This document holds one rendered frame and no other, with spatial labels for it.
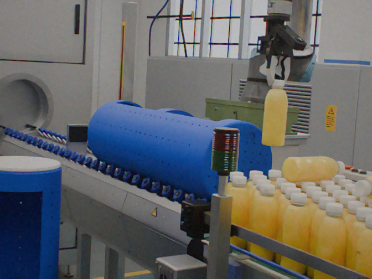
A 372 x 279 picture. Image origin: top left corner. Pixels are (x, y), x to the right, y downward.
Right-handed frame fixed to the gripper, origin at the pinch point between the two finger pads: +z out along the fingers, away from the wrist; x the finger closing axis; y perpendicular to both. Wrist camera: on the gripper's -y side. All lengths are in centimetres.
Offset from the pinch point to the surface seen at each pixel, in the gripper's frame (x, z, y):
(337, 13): -232, -56, 205
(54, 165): 47, 33, 57
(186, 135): 14.7, 19.1, 26.2
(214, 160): 43, 19, -29
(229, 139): 41, 14, -32
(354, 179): -20.3, 27.9, -15.6
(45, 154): 11, 42, 155
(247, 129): 0.9, 15.5, 11.8
